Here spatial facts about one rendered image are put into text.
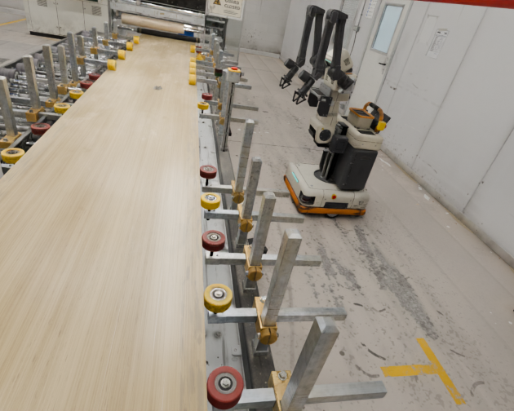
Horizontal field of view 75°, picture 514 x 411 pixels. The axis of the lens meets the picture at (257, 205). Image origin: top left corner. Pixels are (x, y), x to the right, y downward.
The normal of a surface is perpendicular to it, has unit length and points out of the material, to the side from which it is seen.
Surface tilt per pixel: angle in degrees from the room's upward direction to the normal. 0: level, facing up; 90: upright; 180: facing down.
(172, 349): 0
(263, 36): 90
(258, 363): 0
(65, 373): 0
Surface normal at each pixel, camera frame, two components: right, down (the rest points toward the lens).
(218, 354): 0.18, -0.83
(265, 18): 0.15, 0.55
